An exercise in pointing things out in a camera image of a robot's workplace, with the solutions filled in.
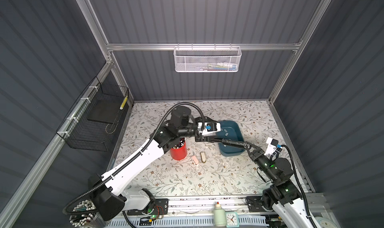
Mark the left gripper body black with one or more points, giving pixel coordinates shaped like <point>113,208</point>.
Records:
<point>198,138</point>

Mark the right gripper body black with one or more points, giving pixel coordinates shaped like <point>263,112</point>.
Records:
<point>257,154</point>

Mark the black stapler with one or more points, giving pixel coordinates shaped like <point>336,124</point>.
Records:
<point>236,144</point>

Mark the teal plastic tray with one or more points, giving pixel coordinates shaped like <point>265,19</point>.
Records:
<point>230,130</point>

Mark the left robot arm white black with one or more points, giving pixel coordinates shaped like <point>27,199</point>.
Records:
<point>111,198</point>

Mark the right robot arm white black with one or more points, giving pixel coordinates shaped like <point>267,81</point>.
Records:
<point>285,196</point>

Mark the pink eraser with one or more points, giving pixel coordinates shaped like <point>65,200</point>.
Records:
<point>195,160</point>

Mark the red pen cup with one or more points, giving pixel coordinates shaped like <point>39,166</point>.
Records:
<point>179,152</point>

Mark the small teal clock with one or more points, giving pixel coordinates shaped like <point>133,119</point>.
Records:
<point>232,220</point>

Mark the white glue bottle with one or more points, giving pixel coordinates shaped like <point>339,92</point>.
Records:
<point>219,215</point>

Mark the yellow marker in side basket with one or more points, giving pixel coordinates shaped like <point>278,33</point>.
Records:
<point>123,102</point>

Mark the white round device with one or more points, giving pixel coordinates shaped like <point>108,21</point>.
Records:
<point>325,223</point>

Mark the clear jar of pencils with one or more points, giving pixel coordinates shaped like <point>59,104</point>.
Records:
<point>88,220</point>

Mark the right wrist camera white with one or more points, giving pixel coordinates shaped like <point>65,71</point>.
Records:
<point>273,147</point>

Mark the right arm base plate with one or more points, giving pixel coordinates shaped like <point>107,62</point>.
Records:
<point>255,204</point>

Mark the white wire wall basket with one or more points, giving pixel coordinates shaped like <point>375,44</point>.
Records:
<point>207,59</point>

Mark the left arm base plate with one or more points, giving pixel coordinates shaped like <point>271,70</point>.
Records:
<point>156,207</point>

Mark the black wire side basket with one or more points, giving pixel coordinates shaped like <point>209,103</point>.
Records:
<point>97,119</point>

